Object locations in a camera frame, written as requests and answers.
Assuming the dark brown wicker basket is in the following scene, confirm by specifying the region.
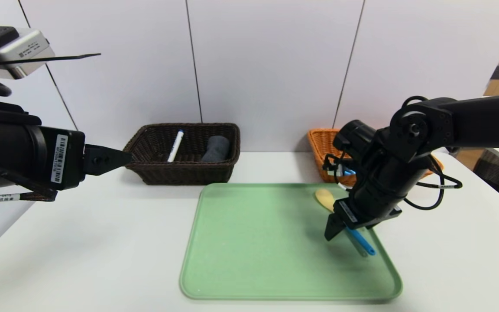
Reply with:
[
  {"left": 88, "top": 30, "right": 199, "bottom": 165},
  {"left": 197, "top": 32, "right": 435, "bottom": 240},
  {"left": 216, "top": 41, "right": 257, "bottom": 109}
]
[{"left": 122, "top": 123, "right": 240, "bottom": 186}]

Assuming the light green plastic tray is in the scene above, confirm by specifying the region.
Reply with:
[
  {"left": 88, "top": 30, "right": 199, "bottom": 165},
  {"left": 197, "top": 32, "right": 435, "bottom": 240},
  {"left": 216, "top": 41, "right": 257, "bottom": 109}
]
[{"left": 179, "top": 183, "right": 403, "bottom": 300}]

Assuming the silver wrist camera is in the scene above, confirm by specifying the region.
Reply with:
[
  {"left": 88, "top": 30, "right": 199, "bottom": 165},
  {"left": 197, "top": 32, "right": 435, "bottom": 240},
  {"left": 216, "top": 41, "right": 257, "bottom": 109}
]
[
  {"left": 0, "top": 28, "right": 56, "bottom": 80},
  {"left": 322, "top": 154, "right": 357, "bottom": 179}
]

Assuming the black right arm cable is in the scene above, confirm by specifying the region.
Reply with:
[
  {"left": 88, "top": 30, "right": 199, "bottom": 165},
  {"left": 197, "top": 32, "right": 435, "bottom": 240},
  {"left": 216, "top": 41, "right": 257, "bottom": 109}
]
[{"left": 403, "top": 167, "right": 463, "bottom": 211}]

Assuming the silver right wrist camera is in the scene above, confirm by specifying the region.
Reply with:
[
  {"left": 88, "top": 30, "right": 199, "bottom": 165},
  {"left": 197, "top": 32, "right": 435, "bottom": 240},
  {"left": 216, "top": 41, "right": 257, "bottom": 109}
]
[{"left": 322, "top": 154, "right": 357, "bottom": 179}]

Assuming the orange wicker basket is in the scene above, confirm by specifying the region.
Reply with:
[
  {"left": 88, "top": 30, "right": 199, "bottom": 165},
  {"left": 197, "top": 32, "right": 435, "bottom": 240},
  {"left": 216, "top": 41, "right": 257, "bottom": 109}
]
[{"left": 307, "top": 128, "right": 444, "bottom": 188}]

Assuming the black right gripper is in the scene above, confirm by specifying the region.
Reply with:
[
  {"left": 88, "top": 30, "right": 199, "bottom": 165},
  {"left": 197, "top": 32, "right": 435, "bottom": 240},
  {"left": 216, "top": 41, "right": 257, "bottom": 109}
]
[{"left": 324, "top": 169, "right": 402, "bottom": 241}]

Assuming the black cable with white tag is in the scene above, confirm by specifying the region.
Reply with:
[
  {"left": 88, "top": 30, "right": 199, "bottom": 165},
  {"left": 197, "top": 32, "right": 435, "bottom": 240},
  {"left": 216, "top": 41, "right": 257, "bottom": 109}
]
[{"left": 0, "top": 156, "right": 58, "bottom": 205}]

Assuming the white marker with blue cap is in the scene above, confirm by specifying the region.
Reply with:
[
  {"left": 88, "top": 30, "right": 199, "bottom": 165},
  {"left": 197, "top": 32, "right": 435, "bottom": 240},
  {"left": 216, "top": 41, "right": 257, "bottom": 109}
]
[{"left": 167, "top": 129, "right": 185, "bottom": 163}]

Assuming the wooden spoon with blue handle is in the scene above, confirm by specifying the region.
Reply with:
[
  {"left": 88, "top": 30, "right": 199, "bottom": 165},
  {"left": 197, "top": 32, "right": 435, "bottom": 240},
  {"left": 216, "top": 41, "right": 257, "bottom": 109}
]
[{"left": 315, "top": 188, "right": 376, "bottom": 257}]

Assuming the black zip tie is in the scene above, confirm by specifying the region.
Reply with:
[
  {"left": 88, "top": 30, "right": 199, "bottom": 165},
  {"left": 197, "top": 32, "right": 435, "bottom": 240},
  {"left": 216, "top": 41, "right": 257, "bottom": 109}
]
[{"left": 0, "top": 53, "right": 101, "bottom": 68}]

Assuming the grey towel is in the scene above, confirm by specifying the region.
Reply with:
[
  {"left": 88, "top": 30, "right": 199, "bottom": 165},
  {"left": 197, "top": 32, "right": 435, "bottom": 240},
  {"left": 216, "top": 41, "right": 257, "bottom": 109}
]
[{"left": 201, "top": 135, "right": 230, "bottom": 163}]

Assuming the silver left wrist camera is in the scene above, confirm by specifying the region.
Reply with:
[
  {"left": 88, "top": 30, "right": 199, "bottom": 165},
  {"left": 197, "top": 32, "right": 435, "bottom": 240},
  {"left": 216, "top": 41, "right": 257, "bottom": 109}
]
[{"left": 0, "top": 28, "right": 56, "bottom": 80}]

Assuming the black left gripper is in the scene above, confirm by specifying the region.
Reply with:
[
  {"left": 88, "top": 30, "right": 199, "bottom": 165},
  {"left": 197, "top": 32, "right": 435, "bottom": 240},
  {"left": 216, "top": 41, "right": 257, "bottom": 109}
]
[{"left": 0, "top": 122, "right": 133, "bottom": 191}]

